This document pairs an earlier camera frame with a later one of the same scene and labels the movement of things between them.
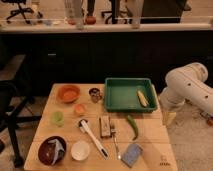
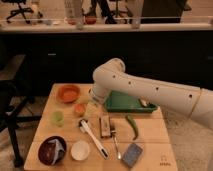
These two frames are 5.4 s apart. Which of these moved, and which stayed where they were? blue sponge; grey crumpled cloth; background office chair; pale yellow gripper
Moved: pale yellow gripper
Stayed: blue sponge; background office chair; grey crumpled cloth
